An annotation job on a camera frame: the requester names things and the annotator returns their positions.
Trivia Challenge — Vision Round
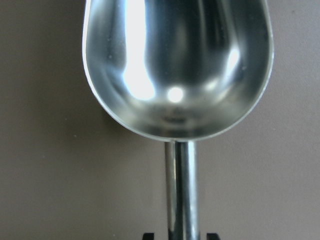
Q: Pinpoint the steel ice scoop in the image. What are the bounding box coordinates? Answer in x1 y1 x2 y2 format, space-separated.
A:
82 0 274 240

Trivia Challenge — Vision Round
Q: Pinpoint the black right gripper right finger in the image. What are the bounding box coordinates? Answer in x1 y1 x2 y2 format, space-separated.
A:
206 232 218 240

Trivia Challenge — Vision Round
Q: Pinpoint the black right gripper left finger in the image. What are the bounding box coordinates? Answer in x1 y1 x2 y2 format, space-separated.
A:
142 232 155 240

